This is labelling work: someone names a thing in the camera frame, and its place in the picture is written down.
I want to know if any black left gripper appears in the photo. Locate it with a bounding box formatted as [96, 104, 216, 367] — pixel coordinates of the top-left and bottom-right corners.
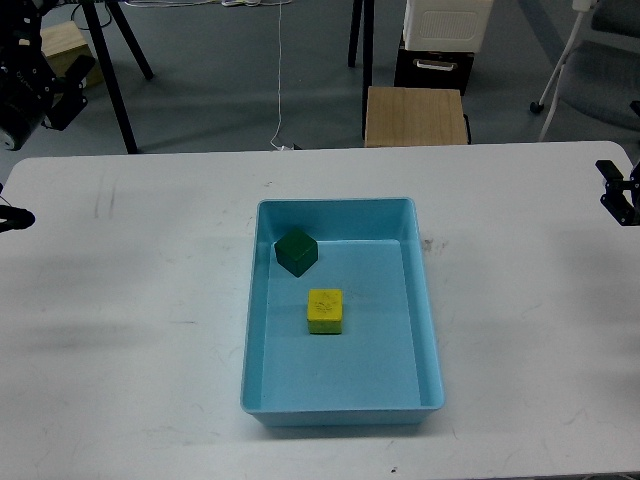
[1, 49, 96, 150]

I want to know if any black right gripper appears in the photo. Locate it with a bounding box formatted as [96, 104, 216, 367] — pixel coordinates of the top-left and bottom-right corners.
[595, 100, 640, 226]

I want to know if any green wooden cube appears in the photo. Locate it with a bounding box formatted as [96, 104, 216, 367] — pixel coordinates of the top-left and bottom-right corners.
[274, 228, 319, 278]

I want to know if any yellow wooden cube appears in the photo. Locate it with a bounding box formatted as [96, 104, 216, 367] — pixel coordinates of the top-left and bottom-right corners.
[307, 289, 343, 335]

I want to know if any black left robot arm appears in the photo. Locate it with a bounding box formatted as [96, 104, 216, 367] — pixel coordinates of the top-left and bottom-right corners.
[1, 1, 95, 151]

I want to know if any white appliance box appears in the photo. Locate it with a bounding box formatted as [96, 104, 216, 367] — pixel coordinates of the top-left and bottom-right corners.
[403, 0, 493, 53]

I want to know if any grey office chair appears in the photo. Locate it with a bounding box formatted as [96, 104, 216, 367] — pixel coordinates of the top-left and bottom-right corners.
[530, 1, 639, 141]

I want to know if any black tripod left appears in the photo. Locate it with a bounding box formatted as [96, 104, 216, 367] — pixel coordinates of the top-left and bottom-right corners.
[69, 0, 155, 155]

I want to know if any black stand legs centre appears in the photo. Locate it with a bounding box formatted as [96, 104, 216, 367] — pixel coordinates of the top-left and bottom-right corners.
[347, 0, 375, 137]

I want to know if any light blue plastic bin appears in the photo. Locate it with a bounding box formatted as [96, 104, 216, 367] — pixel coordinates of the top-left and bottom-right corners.
[240, 198, 445, 426]

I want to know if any white hanging cable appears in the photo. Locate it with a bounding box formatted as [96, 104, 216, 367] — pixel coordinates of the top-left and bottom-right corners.
[124, 0, 296, 151]

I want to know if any black storage box with handle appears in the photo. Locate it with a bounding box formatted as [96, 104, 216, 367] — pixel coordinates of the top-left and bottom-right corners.
[393, 40, 475, 96]

